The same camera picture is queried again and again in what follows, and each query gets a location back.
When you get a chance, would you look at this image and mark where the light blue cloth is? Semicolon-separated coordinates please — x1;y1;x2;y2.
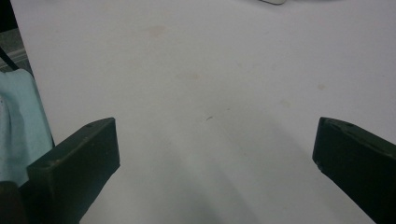
0;68;54;188

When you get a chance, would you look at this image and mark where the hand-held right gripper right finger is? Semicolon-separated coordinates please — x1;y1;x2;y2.
312;116;396;224

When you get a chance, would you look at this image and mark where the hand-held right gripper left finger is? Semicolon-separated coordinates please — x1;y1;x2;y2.
19;117;121;224

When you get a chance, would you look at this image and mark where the black cable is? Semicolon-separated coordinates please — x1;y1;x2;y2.
0;46;21;71

